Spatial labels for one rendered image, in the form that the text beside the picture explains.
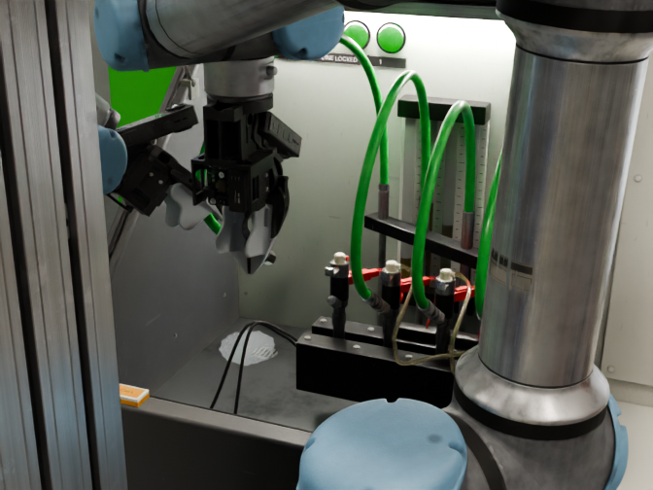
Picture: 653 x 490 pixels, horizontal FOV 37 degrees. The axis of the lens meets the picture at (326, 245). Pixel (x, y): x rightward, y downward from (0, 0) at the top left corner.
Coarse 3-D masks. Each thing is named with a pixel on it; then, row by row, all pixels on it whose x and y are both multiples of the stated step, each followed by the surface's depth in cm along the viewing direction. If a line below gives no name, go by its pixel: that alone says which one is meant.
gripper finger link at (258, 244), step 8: (264, 208) 108; (256, 216) 107; (264, 216) 109; (256, 224) 107; (264, 224) 109; (256, 232) 108; (264, 232) 110; (248, 240) 106; (256, 240) 108; (264, 240) 110; (272, 240) 110; (248, 248) 106; (256, 248) 108; (264, 248) 110; (248, 256) 107; (256, 256) 111; (264, 256) 111; (256, 264) 112
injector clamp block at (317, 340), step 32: (320, 320) 151; (320, 352) 143; (352, 352) 141; (384, 352) 141; (416, 352) 144; (448, 352) 142; (320, 384) 145; (352, 384) 143; (384, 384) 141; (416, 384) 139; (448, 384) 137
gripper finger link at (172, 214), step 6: (174, 180) 130; (168, 192) 130; (168, 198) 130; (168, 204) 130; (174, 204) 131; (168, 210) 131; (174, 210) 131; (168, 216) 131; (174, 216) 131; (216, 216) 133; (168, 222) 131; (174, 222) 131
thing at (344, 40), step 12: (348, 48) 143; (360, 48) 144; (360, 60) 145; (372, 72) 147; (372, 84) 149; (384, 132) 153; (384, 144) 154; (384, 156) 155; (384, 168) 156; (384, 180) 156; (216, 228) 133
